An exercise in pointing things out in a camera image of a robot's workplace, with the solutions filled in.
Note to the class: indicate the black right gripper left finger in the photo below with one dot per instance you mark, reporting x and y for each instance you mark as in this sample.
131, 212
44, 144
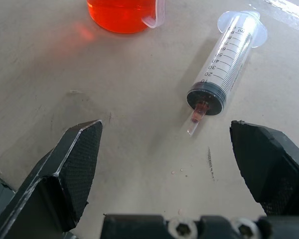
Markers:
64, 179

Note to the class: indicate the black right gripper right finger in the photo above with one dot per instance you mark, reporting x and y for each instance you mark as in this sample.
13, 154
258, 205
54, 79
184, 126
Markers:
264, 161

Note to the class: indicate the clear plastic syringe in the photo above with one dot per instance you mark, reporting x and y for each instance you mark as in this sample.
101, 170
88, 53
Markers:
229, 67

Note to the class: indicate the clear adhesive tape strip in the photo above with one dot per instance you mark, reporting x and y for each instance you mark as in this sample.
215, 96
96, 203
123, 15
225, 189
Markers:
284, 11

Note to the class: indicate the beaker of orange liquid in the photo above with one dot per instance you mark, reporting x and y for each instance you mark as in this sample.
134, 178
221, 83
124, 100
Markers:
119, 13

